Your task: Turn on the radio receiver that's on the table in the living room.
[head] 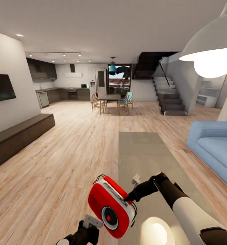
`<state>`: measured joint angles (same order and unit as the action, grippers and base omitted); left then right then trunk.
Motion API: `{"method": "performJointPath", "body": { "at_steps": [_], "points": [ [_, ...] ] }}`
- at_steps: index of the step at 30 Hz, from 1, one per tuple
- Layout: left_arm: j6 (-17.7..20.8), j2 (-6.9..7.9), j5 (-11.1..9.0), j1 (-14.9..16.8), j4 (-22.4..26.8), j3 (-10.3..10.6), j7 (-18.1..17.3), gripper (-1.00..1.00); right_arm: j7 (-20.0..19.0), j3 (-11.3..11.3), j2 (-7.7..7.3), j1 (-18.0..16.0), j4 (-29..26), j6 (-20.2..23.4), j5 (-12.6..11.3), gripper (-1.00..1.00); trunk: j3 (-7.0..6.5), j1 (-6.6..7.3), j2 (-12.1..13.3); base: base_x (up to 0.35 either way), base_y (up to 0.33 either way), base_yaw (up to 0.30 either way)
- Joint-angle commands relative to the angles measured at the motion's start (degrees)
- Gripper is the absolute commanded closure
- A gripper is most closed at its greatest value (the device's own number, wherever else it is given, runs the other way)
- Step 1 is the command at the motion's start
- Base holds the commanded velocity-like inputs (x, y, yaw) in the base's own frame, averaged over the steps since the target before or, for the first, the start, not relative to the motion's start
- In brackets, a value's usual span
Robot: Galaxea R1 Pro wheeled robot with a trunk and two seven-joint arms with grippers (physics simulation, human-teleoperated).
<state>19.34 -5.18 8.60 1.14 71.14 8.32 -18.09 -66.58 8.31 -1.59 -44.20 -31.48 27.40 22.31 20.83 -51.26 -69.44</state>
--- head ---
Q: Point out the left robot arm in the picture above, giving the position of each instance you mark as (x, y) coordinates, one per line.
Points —
(87, 232)

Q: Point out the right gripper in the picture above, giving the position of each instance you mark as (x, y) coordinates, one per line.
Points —
(137, 193)

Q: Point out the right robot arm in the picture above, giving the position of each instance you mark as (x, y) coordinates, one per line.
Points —
(199, 227)

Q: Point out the oven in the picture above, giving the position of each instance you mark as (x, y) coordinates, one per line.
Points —
(72, 93)

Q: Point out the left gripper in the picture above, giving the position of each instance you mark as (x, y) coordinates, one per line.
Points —
(88, 235)

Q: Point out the sofa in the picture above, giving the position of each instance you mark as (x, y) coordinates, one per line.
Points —
(208, 141)

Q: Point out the radio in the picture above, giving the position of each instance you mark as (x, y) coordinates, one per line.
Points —
(106, 199)

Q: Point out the coffee table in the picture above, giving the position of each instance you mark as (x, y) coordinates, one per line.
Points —
(145, 154)

